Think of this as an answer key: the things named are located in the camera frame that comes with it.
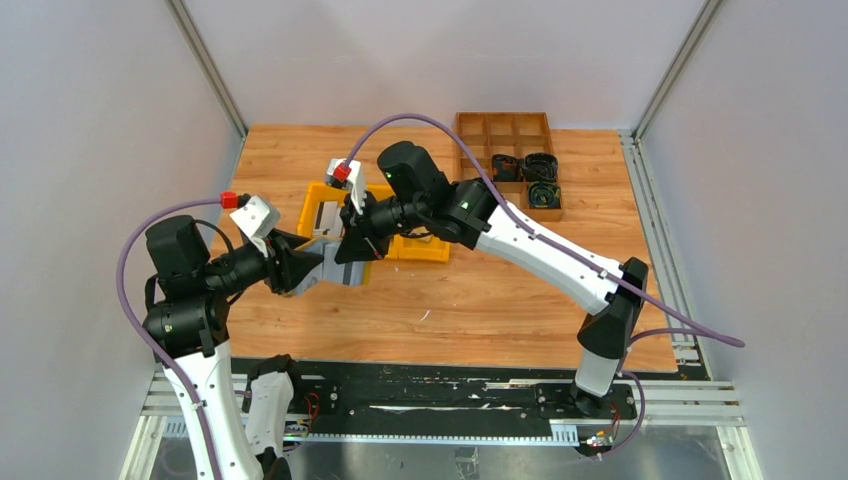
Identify black coiled belt left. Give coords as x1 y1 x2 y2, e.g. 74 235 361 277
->
491 154 523 182

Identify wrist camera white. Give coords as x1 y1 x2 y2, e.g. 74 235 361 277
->
229 195 281 259
324 158 366 214

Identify yellow bin left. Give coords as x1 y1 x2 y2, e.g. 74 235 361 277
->
296 182 347 239

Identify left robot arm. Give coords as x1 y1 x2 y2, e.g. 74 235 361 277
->
142 215 323 479

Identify yellow bin right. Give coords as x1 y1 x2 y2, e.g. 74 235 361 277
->
387 228 451 263

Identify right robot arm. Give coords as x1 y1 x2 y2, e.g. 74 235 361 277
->
326 141 648 418

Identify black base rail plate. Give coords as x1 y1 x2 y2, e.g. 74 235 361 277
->
288 361 639 438

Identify black coiled belt right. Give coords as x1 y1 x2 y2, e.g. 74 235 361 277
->
520 152 559 183

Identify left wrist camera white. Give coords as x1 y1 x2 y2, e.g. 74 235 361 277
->
229 195 281 259

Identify yellow leather card holder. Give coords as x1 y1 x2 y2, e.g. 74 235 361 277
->
286 236 371 297

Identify yellow bin middle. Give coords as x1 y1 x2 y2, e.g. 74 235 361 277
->
363 190 398 252

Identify black green coiled belt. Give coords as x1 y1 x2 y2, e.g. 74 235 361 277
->
527 181 561 209

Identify brown wooden compartment tray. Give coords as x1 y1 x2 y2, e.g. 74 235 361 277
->
454 112 565 222

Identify yellow bin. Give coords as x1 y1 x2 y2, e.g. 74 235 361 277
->
387 228 451 263
363 190 398 252
296 182 347 239

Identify silver cards in bin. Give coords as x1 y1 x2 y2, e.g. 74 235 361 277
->
313 201 343 238

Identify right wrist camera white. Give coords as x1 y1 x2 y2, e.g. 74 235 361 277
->
324 158 366 214

